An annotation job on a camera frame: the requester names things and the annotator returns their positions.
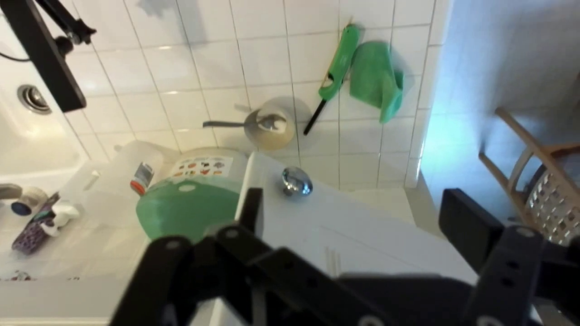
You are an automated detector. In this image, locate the white sink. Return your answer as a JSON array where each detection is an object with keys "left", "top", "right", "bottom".
[{"left": 0, "top": 56, "right": 92, "bottom": 183}]

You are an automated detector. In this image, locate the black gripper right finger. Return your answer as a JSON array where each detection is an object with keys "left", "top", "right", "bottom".
[{"left": 438, "top": 187, "right": 580, "bottom": 326}]

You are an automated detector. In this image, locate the green stick lighter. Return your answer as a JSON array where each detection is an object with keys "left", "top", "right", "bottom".
[{"left": 302, "top": 22, "right": 365, "bottom": 138}]

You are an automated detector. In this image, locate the metal spoon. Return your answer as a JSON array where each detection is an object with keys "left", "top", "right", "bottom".
[{"left": 200, "top": 112, "right": 287, "bottom": 134}]

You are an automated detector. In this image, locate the white cupboard door with knob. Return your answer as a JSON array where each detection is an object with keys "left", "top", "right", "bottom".
[{"left": 231, "top": 150, "right": 479, "bottom": 326}]

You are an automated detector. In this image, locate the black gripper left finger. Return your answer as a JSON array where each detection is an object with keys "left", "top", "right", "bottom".
[{"left": 110, "top": 187, "right": 376, "bottom": 326}]

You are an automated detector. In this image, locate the clear soap bottle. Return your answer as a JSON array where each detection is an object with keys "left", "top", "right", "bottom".
[{"left": 59, "top": 141, "right": 173, "bottom": 223}]

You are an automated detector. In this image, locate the wooden chair patterned cushion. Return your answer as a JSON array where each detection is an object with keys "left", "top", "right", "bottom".
[{"left": 478, "top": 107, "right": 580, "bottom": 248}]

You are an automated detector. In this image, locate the white bin green lid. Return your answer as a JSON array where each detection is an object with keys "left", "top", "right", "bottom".
[{"left": 133, "top": 145, "right": 249, "bottom": 243}]

